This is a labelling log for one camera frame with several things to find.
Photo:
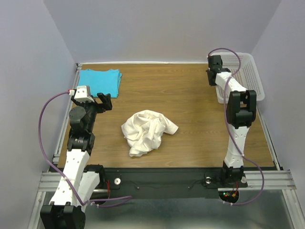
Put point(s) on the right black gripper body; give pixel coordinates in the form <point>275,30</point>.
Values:
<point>211,82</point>

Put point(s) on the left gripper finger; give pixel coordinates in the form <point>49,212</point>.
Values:
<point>102,98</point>
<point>108,105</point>

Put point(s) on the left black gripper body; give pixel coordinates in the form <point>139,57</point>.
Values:
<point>92,108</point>

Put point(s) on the white plastic basket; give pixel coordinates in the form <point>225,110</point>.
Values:
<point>248,75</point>

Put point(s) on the white t shirt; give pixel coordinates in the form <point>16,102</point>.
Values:
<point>143,131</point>

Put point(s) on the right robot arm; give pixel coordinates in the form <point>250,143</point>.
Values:
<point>240,112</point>

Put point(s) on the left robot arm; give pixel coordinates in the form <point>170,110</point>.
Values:
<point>66,209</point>

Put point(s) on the folded blue t shirt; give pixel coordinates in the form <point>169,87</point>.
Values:
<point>106,82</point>

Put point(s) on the electronics board with leds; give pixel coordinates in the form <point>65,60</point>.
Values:
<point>226,195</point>

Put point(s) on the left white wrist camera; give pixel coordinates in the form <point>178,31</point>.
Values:
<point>83,94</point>

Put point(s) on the left table edge rail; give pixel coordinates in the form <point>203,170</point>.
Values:
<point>57,153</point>

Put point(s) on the table edge rail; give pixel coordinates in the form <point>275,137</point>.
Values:
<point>269,142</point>
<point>57,153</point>

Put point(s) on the right table edge rail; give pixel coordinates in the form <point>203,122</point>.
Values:
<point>269,142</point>

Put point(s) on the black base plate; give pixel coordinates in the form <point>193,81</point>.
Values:
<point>162,183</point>

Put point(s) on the aluminium frame rail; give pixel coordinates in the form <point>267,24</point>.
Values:
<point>273,180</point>

